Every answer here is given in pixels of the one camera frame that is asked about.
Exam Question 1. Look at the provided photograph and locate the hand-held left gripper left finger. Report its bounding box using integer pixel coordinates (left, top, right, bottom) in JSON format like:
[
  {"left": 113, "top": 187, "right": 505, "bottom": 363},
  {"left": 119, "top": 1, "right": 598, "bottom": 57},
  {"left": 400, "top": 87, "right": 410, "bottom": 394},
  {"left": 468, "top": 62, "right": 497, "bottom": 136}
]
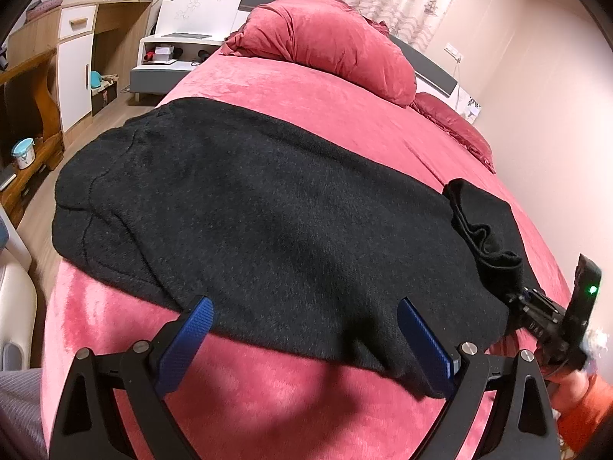
[{"left": 48, "top": 296, "right": 215, "bottom": 460}]

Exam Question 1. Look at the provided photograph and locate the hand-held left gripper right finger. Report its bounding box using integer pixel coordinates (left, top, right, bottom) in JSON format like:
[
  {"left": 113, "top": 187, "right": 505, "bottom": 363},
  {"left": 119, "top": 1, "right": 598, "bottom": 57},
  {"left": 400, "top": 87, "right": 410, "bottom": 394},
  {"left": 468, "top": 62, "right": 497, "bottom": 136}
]
[{"left": 397, "top": 297, "right": 561, "bottom": 460}]

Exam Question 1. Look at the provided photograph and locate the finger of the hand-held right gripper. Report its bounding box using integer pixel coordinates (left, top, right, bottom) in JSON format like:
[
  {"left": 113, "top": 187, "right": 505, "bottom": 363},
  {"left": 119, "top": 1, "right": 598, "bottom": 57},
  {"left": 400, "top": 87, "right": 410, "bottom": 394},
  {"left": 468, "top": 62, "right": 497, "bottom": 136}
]
[
  {"left": 508, "top": 309, "right": 570, "bottom": 348},
  {"left": 515, "top": 287, "right": 568, "bottom": 319}
]

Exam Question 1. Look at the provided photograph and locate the black knitted coat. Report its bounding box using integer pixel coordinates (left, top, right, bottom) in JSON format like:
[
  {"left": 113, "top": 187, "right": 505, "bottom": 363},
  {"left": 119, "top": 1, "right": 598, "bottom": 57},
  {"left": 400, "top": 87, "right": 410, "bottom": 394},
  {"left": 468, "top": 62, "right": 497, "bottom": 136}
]
[{"left": 50, "top": 97, "right": 525, "bottom": 399}]

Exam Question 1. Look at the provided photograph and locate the person's right forearm orange sleeve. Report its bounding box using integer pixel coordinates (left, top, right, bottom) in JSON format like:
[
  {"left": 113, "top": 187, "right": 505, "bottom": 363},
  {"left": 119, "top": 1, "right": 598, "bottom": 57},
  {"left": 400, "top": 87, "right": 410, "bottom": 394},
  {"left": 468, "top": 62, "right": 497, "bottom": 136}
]
[{"left": 556, "top": 371, "right": 613, "bottom": 452}]

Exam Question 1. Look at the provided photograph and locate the person's right hand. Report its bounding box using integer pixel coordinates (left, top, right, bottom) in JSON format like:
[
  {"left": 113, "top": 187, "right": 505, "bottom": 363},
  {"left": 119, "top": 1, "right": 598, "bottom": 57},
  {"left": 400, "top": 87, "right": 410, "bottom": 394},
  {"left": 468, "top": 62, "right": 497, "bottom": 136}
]
[{"left": 550, "top": 370, "right": 589, "bottom": 415}]

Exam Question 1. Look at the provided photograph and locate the white fluffy cloth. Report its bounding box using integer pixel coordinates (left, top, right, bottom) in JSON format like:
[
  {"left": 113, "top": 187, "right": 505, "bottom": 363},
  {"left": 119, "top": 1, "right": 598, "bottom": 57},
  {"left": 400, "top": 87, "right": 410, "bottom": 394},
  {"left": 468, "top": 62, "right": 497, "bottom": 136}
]
[{"left": 582, "top": 328, "right": 605, "bottom": 373}]

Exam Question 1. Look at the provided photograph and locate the bed with pink sheet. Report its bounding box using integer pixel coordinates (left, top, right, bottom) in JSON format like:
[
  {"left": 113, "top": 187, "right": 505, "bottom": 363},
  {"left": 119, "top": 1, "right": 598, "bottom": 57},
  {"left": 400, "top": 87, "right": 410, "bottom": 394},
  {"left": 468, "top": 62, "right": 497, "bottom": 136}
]
[{"left": 41, "top": 53, "right": 578, "bottom": 460}]

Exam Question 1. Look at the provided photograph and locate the grey office chair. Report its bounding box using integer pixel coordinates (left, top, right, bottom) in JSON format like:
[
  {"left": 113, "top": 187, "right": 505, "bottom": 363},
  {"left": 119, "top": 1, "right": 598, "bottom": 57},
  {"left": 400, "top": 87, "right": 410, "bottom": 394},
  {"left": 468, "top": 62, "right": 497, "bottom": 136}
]
[{"left": 0, "top": 206, "right": 51, "bottom": 460}]

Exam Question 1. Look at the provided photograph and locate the small pink pillow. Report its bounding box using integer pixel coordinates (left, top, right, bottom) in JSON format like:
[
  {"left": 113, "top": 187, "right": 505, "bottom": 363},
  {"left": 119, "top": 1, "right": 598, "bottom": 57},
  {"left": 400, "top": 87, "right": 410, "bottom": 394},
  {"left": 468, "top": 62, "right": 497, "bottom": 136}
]
[{"left": 409, "top": 91, "right": 496, "bottom": 174}]

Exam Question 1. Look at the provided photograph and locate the white pot blue lid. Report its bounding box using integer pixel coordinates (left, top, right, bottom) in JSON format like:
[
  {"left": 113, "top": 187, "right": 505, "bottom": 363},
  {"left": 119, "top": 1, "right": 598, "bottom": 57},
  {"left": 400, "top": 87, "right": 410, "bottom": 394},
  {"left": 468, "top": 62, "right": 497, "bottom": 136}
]
[{"left": 10, "top": 138, "right": 38, "bottom": 170}]

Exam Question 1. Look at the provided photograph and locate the dark storage box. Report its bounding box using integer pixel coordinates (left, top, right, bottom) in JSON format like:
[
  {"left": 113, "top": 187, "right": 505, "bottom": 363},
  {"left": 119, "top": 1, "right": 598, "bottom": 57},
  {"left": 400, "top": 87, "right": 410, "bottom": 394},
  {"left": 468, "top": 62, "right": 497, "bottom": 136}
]
[{"left": 91, "top": 81, "right": 120, "bottom": 116}]

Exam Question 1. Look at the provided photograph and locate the white grey nightstand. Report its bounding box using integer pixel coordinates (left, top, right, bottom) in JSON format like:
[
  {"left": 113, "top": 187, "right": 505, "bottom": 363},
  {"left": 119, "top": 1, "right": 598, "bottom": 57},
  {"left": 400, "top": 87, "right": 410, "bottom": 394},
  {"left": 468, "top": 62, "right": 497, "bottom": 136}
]
[{"left": 129, "top": 31, "right": 226, "bottom": 104}]

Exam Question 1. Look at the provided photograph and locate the white cabinet door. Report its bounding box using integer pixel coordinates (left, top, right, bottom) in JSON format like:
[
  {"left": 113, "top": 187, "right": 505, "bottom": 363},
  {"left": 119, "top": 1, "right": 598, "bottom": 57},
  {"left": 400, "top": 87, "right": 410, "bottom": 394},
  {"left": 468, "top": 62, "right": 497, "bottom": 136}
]
[{"left": 57, "top": 33, "right": 95, "bottom": 133}]

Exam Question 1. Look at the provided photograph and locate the large pink pillow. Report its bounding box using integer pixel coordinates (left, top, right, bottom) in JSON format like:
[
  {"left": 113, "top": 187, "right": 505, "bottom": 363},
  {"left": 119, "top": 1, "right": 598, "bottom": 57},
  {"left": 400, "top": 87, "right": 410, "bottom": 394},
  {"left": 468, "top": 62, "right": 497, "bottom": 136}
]
[{"left": 221, "top": 0, "right": 417, "bottom": 106}]

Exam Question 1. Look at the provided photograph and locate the white grey headboard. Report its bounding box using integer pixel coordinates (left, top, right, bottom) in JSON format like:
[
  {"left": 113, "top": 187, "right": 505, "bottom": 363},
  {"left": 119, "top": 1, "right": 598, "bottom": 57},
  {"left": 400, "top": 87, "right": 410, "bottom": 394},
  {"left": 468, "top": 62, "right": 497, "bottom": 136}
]
[{"left": 156, "top": 0, "right": 482, "bottom": 120}]

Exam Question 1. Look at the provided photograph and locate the white drawer front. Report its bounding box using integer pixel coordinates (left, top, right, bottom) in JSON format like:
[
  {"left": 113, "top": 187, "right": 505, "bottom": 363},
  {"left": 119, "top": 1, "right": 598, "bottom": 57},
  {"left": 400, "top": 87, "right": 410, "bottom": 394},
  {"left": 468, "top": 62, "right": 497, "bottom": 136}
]
[{"left": 60, "top": 5, "right": 99, "bottom": 39}]

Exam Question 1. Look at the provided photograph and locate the wooden desk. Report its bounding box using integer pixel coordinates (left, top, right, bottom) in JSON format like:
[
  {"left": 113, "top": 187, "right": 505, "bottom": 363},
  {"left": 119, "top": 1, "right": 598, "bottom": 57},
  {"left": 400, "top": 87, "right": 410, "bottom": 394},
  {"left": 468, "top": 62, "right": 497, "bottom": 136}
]
[{"left": 0, "top": 0, "right": 154, "bottom": 221}]

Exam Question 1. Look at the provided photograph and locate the pink cloth bundle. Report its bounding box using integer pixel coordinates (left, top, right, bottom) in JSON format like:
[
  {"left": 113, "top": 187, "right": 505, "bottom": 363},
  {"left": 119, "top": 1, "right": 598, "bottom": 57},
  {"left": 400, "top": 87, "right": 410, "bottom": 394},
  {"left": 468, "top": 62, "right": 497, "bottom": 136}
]
[{"left": 24, "top": 1, "right": 61, "bottom": 23}]

